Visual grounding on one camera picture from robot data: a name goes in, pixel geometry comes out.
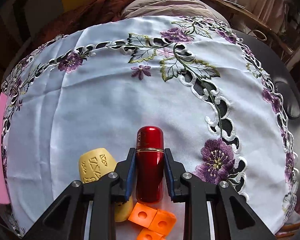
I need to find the yellow perforated oval case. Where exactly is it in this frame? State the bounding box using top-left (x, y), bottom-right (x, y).
top-left (78, 148), bottom-right (133, 222)

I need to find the orange linking cubes block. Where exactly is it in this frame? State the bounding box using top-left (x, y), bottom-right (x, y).
top-left (128, 203), bottom-right (177, 240)

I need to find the red metallic capsule bottle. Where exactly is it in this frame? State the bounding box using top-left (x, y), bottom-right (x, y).
top-left (136, 126), bottom-right (164, 204)

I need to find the white embroidered floral tablecloth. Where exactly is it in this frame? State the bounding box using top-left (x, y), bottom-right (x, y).
top-left (1, 16), bottom-right (298, 235)

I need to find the wooden side shelf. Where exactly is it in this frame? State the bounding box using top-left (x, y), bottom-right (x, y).
top-left (201, 0), bottom-right (294, 56)

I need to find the rust red quilted jacket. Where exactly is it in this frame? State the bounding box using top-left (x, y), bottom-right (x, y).
top-left (33, 0), bottom-right (134, 46)

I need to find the pink beige duvet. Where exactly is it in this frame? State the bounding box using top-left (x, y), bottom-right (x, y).
top-left (121, 0), bottom-right (227, 23)

